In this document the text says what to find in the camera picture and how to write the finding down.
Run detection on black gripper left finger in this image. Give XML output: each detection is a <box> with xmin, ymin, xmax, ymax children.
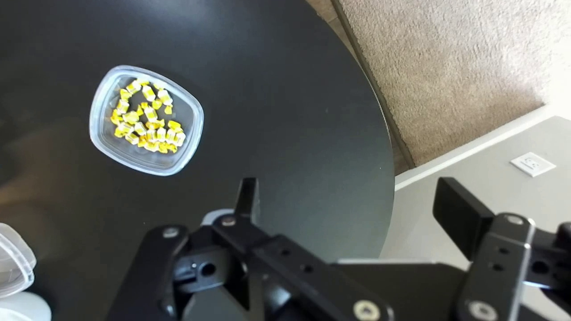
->
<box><xmin>105</xmin><ymin>176</ymin><xmax>394</xmax><ymax>321</ymax></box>

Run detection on yellow corn kernels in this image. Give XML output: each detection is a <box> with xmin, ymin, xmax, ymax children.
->
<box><xmin>108</xmin><ymin>75</ymin><xmax>187</xmax><ymax>155</ymax></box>

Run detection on clear plastic lunchbox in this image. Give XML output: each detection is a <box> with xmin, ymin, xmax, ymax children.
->
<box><xmin>87</xmin><ymin>64</ymin><xmax>206</xmax><ymax>178</ymax></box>

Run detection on white wall outlet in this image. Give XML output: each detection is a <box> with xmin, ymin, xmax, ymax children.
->
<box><xmin>508</xmin><ymin>149</ymin><xmax>558</xmax><ymax>180</ymax></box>

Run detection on white bowl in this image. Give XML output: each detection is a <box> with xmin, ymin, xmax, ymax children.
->
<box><xmin>0</xmin><ymin>290</ymin><xmax>53</xmax><ymax>321</ymax></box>

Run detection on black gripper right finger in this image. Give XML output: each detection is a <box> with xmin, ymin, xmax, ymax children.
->
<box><xmin>431</xmin><ymin>176</ymin><xmax>571</xmax><ymax>321</ymax></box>

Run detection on clear plastic container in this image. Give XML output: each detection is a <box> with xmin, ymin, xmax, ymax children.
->
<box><xmin>0</xmin><ymin>221</ymin><xmax>37</xmax><ymax>299</ymax></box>

